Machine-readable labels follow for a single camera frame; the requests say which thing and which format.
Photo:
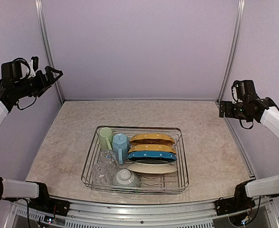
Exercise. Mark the left aluminium corner post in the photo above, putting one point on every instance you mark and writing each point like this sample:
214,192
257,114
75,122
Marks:
46,46

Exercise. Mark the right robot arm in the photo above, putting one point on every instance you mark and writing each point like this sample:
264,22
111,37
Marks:
247,105

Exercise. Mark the light blue ceramic mug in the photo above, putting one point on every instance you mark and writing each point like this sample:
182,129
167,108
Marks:
121,147

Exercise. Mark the yellow polka dot plate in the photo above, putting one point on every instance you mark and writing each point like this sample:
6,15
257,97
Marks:
152,138
152,147

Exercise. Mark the grey ceramic bowl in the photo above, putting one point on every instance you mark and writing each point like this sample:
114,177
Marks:
126,178

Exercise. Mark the right aluminium corner post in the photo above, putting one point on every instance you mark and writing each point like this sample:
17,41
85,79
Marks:
233,49

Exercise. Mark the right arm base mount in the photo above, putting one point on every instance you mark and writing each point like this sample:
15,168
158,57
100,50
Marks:
230,205

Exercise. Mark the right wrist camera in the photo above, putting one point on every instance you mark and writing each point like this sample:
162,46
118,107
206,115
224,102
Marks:
234,92

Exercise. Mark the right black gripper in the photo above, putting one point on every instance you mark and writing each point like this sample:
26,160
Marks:
229,113

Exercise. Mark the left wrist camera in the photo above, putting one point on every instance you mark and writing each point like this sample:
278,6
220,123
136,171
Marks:
33,66

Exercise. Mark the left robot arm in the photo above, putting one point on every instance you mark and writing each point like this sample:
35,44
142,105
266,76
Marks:
20,79

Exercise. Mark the clear glass cup rear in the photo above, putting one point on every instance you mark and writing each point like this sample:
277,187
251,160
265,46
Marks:
107,158

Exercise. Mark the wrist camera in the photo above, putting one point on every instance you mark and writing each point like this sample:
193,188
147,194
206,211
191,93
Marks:
234,92
33,66

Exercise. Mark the aluminium corner post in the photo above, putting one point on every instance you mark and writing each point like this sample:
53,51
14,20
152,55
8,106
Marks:
233,49
46,46

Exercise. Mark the clear glass cup front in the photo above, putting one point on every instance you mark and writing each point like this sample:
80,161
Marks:
101,175

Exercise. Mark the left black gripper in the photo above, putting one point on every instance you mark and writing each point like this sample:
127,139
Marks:
44,84

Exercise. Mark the clear glass cup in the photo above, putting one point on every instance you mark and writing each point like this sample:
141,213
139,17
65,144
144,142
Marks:
107,158
101,175

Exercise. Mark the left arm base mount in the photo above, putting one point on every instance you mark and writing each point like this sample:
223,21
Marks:
51,205

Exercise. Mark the green ceramic mug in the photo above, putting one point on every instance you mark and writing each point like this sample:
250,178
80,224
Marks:
105,138

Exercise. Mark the cream white plate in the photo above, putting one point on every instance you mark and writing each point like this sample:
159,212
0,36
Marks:
152,167

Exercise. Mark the aluminium front frame rail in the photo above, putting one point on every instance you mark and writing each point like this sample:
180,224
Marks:
87,214

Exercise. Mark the metal wire dish rack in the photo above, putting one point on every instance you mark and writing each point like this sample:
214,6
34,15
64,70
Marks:
169,183

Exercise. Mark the blue polka dot plate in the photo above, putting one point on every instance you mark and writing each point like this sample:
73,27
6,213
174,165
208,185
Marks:
152,155

